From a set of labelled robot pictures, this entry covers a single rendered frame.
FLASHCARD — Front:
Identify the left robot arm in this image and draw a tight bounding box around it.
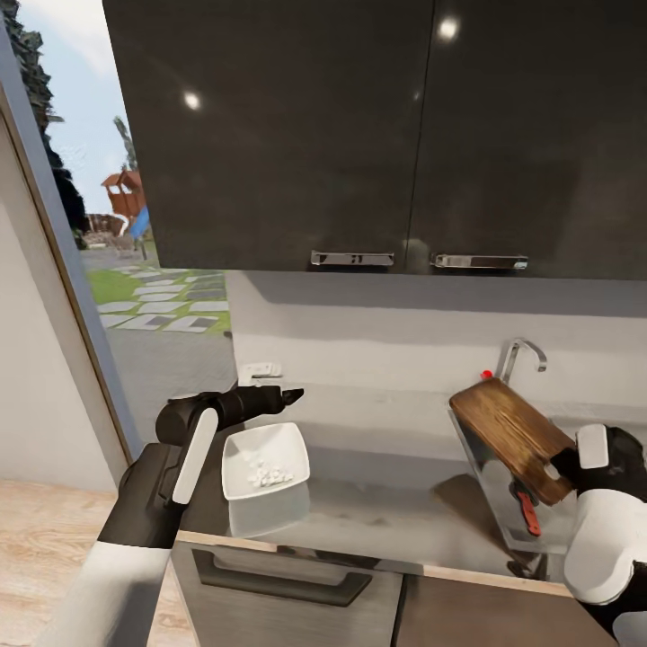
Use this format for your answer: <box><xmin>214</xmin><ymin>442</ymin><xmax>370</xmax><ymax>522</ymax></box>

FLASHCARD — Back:
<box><xmin>35</xmin><ymin>362</ymin><xmax>306</xmax><ymax>647</ymax></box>

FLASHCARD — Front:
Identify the cutting board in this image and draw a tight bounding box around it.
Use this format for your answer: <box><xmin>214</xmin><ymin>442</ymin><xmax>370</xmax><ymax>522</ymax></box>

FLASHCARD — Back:
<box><xmin>448</xmin><ymin>377</ymin><xmax>578</xmax><ymax>506</ymax></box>

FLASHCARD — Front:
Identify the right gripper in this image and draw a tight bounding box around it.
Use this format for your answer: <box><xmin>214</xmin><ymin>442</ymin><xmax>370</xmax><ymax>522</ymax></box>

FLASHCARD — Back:
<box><xmin>550</xmin><ymin>448</ymin><xmax>578</xmax><ymax>488</ymax></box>

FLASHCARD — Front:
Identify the parer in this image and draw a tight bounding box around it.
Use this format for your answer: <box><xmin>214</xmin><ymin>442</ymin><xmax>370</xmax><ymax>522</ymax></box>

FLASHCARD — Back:
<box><xmin>513</xmin><ymin>474</ymin><xmax>541</xmax><ymax>536</ymax></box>

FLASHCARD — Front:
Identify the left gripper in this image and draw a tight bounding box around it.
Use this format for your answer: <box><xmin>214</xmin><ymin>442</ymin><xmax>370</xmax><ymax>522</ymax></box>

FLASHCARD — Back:
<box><xmin>231</xmin><ymin>386</ymin><xmax>306</xmax><ymax>423</ymax></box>

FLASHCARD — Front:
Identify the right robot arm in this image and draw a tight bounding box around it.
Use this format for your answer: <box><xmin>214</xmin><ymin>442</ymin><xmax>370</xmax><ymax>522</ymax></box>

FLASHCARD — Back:
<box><xmin>550</xmin><ymin>423</ymin><xmax>647</xmax><ymax>647</ymax></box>

